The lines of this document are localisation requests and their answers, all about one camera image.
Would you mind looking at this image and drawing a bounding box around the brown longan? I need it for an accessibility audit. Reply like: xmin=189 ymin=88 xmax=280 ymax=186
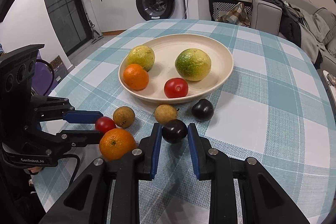
xmin=154 ymin=105 xmax=178 ymax=125
xmin=112 ymin=106 xmax=135 ymax=128

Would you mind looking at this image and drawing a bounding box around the brown longan left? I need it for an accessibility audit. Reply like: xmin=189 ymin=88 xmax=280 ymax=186
xmin=112 ymin=106 xmax=135 ymax=128

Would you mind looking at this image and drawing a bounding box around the black patterned chair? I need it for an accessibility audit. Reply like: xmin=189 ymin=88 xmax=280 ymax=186
xmin=209 ymin=0 xmax=252 ymax=21

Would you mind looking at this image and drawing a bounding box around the dark clothes pile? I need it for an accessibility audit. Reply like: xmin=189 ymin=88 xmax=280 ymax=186
xmin=251 ymin=0 xmax=329 ymax=68

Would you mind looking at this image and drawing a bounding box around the green yellow passion fruit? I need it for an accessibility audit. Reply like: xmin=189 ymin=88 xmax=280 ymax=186
xmin=175 ymin=48 xmax=212 ymax=81

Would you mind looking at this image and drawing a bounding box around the person's left hand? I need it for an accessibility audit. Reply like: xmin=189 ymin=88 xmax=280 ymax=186
xmin=24 ymin=166 xmax=44 ymax=176

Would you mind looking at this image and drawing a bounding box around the black glass door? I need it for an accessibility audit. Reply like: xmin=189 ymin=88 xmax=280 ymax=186
xmin=44 ymin=0 xmax=92 ymax=56

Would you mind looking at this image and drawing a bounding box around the small red cherry tomato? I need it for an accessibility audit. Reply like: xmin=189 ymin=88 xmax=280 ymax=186
xmin=95 ymin=117 xmax=116 ymax=133

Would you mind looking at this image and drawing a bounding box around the small orange mandarin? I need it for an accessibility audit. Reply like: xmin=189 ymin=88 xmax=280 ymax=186
xmin=122 ymin=64 xmax=149 ymax=90

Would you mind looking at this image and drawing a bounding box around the plaid cloth on chair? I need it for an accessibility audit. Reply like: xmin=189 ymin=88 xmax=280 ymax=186
xmin=216 ymin=2 xmax=251 ymax=27

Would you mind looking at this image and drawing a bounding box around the teal checkered tablecloth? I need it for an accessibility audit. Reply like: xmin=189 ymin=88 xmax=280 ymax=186
xmin=33 ymin=19 xmax=335 ymax=223

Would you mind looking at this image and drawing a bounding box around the grey sofa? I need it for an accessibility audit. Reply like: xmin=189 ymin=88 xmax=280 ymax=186
xmin=251 ymin=0 xmax=335 ymax=75

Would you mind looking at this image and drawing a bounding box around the brown longan right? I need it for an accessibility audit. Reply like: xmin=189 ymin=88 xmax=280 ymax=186
xmin=154 ymin=105 xmax=178 ymax=125

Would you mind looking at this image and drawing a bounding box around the dark purple plum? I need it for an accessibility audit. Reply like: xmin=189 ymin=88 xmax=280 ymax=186
xmin=162 ymin=119 xmax=188 ymax=144
xmin=191 ymin=99 xmax=214 ymax=122

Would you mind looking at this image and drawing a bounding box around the large orange mandarin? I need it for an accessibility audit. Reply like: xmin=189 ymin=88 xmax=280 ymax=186
xmin=99 ymin=128 xmax=137 ymax=161

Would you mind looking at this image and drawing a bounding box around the cream round plate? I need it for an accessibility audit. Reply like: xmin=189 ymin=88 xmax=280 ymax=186
xmin=118 ymin=34 xmax=234 ymax=104

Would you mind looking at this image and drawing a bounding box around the large red tomato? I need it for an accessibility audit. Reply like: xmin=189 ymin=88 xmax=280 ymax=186
xmin=163 ymin=78 xmax=189 ymax=98

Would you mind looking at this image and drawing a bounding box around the purple bag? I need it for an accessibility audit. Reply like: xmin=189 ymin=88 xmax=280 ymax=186
xmin=32 ymin=56 xmax=67 ymax=96

